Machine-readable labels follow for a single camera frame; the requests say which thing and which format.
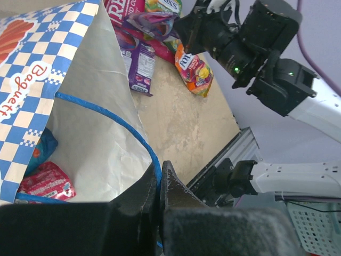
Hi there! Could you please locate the blue checkered paper bag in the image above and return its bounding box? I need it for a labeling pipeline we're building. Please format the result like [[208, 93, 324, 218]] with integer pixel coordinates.
[[1, 1, 158, 205]]

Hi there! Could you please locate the green yellow candy packet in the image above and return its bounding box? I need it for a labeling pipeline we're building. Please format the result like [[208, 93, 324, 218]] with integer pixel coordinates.
[[144, 0, 182, 54]]

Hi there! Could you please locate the red pink snack packet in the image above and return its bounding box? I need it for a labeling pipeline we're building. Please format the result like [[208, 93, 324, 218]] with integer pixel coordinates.
[[18, 162, 76, 201]]

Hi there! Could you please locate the orange snack packet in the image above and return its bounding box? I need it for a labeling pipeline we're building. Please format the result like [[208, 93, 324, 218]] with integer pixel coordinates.
[[175, 43, 214, 98]]

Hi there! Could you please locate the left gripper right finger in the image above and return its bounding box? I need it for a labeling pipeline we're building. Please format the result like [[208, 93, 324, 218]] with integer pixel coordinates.
[[159, 161, 207, 255]]

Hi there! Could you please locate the aluminium table frame rail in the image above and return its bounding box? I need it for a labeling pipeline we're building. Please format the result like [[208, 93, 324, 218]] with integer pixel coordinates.
[[186, 126, 263, 209]]

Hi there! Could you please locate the white perforated basket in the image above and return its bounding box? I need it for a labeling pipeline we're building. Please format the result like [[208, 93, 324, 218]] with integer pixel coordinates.
[[287, 202, 340, 255]]

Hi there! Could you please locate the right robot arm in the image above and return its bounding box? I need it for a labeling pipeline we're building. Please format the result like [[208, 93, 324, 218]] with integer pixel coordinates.
[[173, 1, 340, 199]]

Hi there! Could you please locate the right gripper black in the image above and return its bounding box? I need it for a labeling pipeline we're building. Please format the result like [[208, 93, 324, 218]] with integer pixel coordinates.
[[173, 10, 239, 57]]

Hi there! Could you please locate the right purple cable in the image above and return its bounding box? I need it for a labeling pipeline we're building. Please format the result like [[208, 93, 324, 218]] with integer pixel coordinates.
[[296, 0, 341, 97]]

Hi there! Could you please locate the purple white snack packet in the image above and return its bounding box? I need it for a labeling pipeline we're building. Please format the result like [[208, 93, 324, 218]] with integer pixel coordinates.
[[114, 27, 156, 97]]

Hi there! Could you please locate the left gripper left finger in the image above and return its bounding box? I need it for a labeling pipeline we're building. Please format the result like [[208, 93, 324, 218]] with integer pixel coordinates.
[[108, 165, 157, 255]]

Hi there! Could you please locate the pink cookie snack packet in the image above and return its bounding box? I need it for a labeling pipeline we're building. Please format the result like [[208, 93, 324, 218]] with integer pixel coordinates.
[[104, 0, 175, 64]]

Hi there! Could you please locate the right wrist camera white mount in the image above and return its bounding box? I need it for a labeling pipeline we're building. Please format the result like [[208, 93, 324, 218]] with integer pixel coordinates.
[[192, 0, 241, 28]]

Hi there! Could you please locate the blue snack packet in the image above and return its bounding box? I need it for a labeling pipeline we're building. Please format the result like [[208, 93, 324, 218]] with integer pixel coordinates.
[[24, 128, 58, 176]]

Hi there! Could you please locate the purple pink candy packet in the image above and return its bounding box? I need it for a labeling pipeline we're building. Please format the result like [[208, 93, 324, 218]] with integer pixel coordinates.
[[123, 12, 179, 42]]

